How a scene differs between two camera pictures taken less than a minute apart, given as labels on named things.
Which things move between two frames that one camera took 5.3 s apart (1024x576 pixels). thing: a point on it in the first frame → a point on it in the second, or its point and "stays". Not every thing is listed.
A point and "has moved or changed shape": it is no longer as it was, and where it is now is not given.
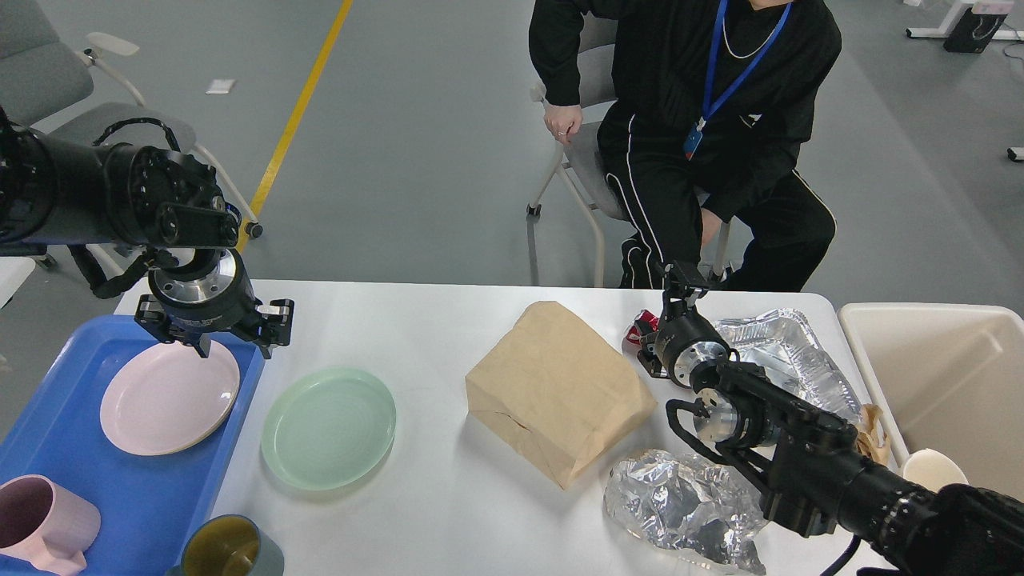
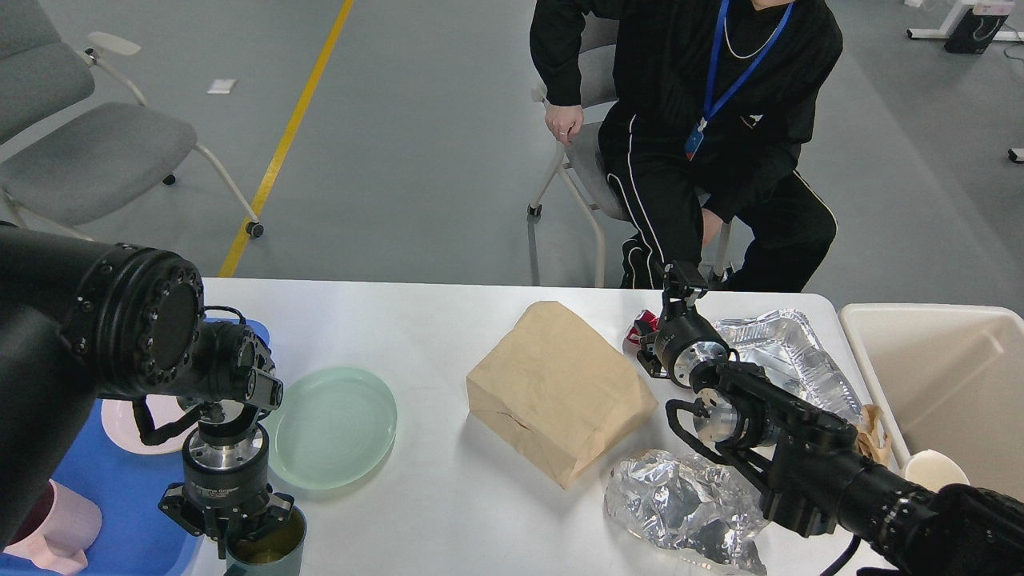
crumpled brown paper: (867, 435) stays
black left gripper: (200, 292) → (225, 494)
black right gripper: (686, 340) stays
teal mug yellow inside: (227, 545) has moved or changed shape
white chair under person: (575, 130) stays
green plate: (327, 428) stays
